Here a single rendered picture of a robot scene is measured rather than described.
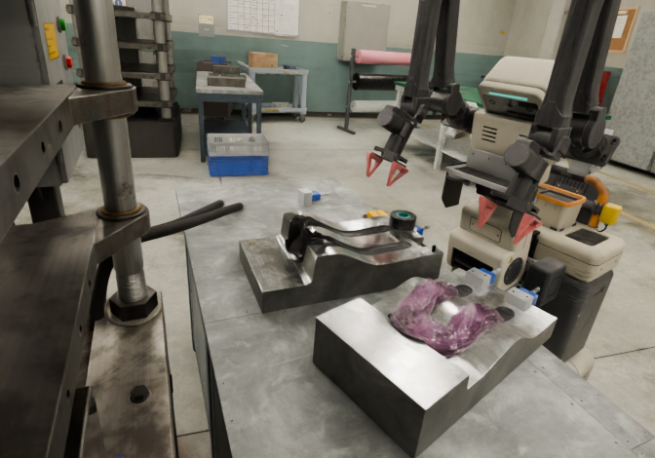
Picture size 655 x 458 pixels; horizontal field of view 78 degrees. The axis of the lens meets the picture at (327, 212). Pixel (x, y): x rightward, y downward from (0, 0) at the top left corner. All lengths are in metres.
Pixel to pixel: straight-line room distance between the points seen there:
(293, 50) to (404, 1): 2.18
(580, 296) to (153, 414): 1.38
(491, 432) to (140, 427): 0.59
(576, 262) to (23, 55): 1.62
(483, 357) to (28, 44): 1.01
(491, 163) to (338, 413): 0.91
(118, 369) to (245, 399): 0.26
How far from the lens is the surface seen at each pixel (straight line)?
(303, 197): 1.55
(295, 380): 0.84
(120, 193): 0.90
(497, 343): 0.87
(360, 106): 6.77
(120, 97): 0.83
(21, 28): 0.97
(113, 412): 0.86
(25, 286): 0.74
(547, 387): 0.98
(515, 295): 1.06
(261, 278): 1.00
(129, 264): 0.97
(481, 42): 9.11
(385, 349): 0.75
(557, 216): 1.69
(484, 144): 1.43
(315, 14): 7.69
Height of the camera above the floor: 1.40
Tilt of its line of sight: 23 degrees down
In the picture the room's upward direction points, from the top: 5 degrees clockwise
